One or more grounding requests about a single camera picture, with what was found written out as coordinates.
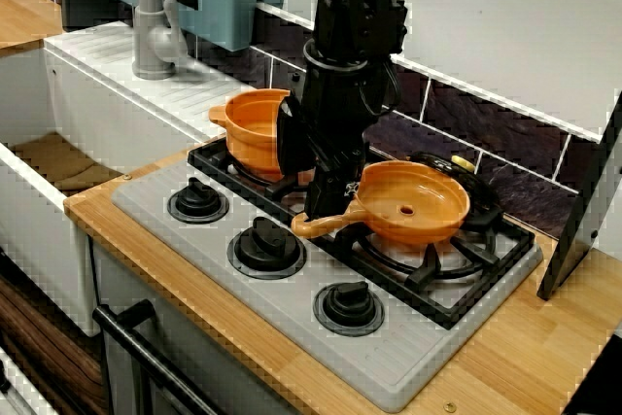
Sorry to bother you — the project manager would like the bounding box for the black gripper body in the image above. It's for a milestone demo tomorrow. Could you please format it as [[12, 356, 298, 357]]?
[[298, 43, 385, 168]]

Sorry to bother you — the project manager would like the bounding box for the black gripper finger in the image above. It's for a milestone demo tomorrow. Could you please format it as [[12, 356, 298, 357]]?
[[304, 152, 364, 231], [275, 94, 318, 177]]

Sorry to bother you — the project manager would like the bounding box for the orange plastic toy pot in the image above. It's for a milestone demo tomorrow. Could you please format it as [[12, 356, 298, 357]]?
[[208, 87, 317, 183]]

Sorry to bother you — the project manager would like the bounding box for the orange plastic toy frying pan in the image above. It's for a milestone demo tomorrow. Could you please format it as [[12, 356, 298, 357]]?
[[290, 159, 471, 246]]

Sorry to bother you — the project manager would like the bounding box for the black stove knob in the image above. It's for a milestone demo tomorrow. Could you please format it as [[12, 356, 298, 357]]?
[[312, 281, 386, 337], [166, 176, 230, 225], [226, 215, 308, 281]]

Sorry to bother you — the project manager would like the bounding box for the black burner grate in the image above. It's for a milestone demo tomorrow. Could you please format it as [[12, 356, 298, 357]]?
[[187, 135, 536, 331]]

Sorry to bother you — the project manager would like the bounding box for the glass lid with yellow knob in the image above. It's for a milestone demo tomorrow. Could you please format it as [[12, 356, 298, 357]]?
[[410, 151, 504, 231]]

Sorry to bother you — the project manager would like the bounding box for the grey toy stove top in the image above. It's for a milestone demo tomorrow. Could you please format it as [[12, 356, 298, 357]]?
[[111, 142, 545, 414]]

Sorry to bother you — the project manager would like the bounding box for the blue-grey plastic box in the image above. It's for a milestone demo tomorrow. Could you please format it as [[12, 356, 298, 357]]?
[[99, 0, 293, 52]]

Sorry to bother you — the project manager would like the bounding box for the white toy sink basin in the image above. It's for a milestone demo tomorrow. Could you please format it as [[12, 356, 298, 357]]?
[[0, 20, 244, 338]]

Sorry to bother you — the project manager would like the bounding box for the grey toy faucet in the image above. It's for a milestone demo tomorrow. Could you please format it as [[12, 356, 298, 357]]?
[[131, 0, 190, 82]]

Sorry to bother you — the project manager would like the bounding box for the grey toy oven cabinet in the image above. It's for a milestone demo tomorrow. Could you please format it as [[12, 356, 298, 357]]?
[[89, 234, 293, 415]]

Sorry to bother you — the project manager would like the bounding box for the wooden countertop board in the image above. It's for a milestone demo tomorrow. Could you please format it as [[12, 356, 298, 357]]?
[[63, 142, 622, 415]]

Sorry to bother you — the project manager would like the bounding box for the brown cloth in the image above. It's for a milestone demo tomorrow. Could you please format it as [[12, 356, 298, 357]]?
[[9, 130, 125, 192]]

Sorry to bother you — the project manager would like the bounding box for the black side panel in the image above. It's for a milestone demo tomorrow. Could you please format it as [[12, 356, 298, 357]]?
[[536, 88, 622, 302]]

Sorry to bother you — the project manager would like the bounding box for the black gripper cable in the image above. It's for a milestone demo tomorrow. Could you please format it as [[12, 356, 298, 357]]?
[[359, 57, 402, 118]]

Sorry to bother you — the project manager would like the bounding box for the black oven door handle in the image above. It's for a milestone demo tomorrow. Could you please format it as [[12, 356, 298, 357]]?
[[91, 298, 220, 415]]

